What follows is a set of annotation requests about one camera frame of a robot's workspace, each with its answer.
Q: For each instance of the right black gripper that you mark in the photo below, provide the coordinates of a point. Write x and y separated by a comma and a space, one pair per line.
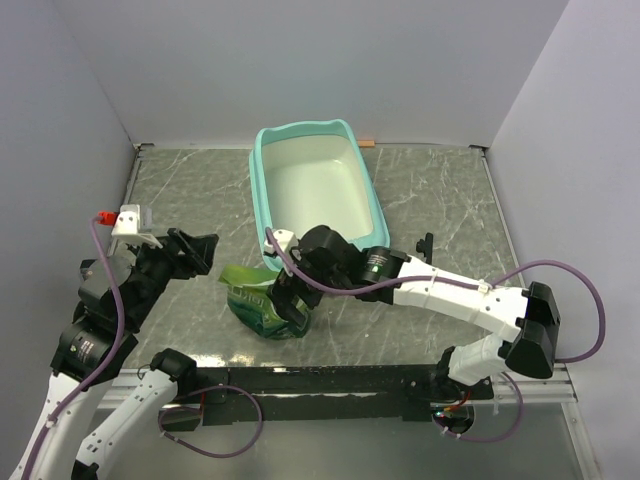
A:
283, 293

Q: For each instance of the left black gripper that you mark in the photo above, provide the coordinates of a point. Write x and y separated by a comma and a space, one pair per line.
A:
198, 255

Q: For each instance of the green litter bag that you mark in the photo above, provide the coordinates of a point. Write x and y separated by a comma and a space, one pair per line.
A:
247, 299

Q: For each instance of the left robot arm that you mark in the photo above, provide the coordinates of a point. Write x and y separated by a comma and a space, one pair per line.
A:
117, 293

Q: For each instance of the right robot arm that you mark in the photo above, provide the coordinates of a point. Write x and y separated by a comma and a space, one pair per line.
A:
522, 323

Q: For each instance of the teal litter box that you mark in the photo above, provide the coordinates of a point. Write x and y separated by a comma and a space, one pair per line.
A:
310, 173

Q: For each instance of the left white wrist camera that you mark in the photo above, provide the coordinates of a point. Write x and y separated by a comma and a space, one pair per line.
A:
132, 224

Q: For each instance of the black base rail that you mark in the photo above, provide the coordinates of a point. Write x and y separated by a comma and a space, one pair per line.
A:
408, 392

